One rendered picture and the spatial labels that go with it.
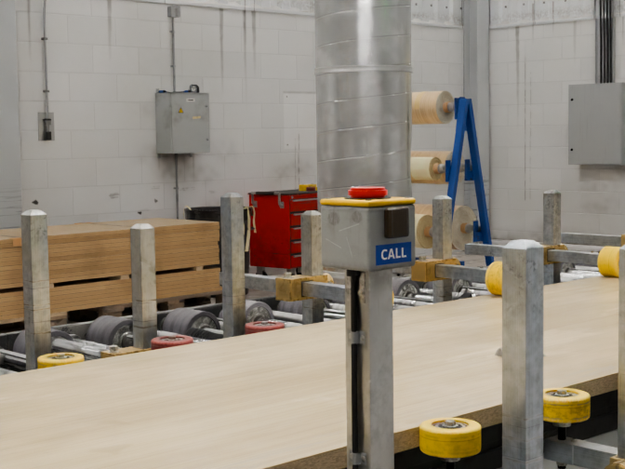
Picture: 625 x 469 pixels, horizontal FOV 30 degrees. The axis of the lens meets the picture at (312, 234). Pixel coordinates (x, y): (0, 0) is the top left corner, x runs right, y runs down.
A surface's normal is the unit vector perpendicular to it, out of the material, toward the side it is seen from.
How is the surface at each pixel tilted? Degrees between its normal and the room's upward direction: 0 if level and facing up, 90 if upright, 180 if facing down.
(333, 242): 90
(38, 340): 90
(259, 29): 90
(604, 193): 90
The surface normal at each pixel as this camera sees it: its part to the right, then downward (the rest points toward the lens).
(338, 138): -0.62, 0.07
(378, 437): 0.69, 0.05
